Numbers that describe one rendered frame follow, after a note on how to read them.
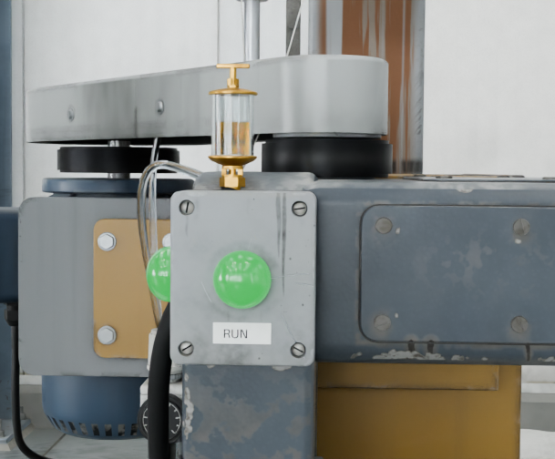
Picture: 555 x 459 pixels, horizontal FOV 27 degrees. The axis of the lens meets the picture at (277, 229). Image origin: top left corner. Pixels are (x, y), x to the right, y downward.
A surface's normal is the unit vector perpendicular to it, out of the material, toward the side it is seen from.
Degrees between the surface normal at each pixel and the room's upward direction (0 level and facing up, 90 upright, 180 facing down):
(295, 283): 90
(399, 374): 90
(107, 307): 90
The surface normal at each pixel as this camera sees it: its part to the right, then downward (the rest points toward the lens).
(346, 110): 0.23, 0.05
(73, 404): -0.42, 0.07
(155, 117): -0.80, 0.03
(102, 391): -0.09, 0.07
